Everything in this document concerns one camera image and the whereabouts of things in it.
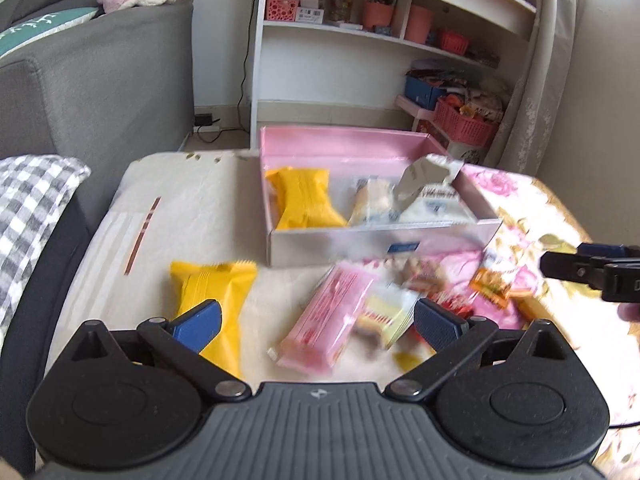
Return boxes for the red candy pack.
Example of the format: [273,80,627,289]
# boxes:
[399,258,450,296]
[428,290,474,318]

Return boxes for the pink step stool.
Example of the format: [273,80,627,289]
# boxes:
[395,94,487,165]

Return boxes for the red shelf basket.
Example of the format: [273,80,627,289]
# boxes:
[438,29,470,56]

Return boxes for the coral cylinder cup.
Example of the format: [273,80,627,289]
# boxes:
[405,4,434,44]

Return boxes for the black power adapter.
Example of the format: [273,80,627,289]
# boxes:
[193,113,215,128]

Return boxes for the purple gloved right hand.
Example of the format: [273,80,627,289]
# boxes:
[617,304,640,323]

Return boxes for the coral pen cup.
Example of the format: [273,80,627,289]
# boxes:
[362,1,395,30]

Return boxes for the floral curtain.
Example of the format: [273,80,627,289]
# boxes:
[485,0,580,176]

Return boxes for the white snack pack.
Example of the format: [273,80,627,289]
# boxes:
[398,184,477,224]
[394,154,463,211]

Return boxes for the white labelled box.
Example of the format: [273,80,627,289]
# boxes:
[295,6,324,25]

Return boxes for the blue storage box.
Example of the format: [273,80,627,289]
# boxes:
[404,76,447,110]

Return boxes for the clear bread snack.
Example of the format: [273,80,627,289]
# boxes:
[348,177,399,226]

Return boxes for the pale yellow cake pack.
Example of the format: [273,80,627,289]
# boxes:
[354,281,420,356]

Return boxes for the grey sofa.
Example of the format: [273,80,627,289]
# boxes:
[1,2,194,229]

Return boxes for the yellow snack pack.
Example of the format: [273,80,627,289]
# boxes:
[266,167,348,231]
[170,260,258,378]

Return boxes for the pink snack box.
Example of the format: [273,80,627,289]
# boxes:
[259,126,501,268]

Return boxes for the floral tablecloth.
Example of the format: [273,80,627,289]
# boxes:
[46,148,640,476]

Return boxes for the yellow snack pack in box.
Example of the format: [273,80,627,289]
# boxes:
[266,167,348,231]

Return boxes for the pink wafer pack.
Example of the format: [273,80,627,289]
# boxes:
[276,262,376,376]

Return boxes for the white bookshelf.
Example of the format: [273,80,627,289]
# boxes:
[247,0,536,134]

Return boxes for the orange jam biscuit pack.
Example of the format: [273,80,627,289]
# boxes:
[470,234,538,310]

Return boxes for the pink plastic basket floor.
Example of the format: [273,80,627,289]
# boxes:
[434,98,498,148]

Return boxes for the checkered grey pillow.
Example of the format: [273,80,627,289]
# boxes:
[0,155,91,339]

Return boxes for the small pink shelf basket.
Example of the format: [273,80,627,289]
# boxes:
[265,0,299,22]

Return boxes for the teal cushion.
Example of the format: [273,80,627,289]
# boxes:
[0,8,99,58]

